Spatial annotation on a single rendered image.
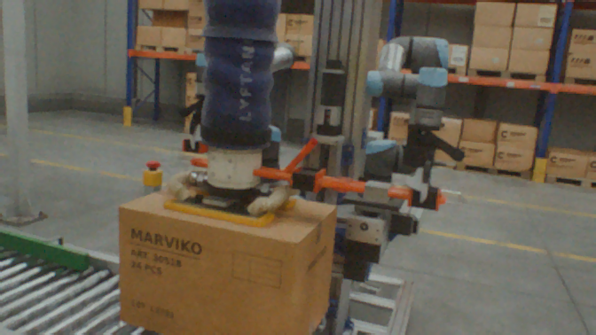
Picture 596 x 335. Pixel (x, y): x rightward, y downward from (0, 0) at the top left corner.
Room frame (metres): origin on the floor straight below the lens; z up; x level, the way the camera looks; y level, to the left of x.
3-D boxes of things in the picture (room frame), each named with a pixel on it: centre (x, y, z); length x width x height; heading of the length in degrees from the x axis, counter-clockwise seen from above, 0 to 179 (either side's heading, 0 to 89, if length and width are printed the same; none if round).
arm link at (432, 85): (1.30, -0.35, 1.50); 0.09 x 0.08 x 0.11; 168
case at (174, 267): (1.48, 0.20, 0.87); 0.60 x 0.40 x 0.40; 71
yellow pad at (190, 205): (1.39, 0.23, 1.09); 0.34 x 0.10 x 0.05; 71
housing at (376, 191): (1.33, -0.24, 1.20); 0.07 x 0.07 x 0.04; 71
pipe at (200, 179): (1.48, 0.20, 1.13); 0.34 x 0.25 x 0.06; 71
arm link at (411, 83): (1.40, -0.35, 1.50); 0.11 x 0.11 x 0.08; 78
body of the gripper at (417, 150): (1.30, -0.34, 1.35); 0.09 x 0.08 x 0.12; 71
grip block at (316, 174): (1.40, -0.03, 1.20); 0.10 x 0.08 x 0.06; 161
